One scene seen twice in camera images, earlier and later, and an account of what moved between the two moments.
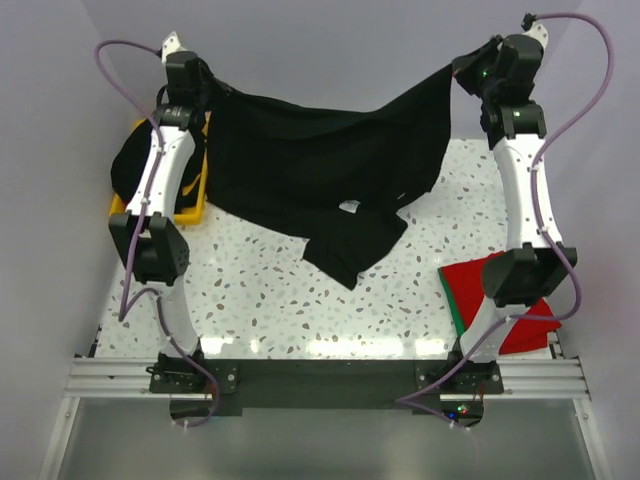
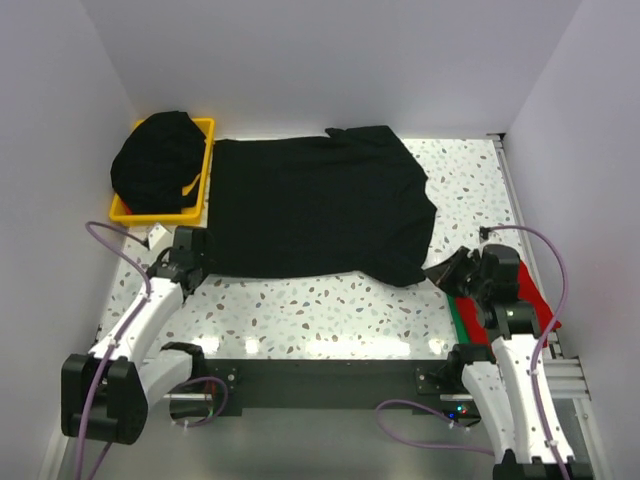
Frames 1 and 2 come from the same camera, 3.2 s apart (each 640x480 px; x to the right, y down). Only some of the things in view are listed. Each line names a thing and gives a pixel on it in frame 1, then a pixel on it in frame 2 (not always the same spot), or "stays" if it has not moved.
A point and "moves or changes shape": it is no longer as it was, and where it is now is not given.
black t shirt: (336, 180) moves or changes shape
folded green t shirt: (459, 328) stays
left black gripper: (204, 80) to (195, 248)
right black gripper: (470, 66) to (463, 272)
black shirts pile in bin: (131, 153) stays
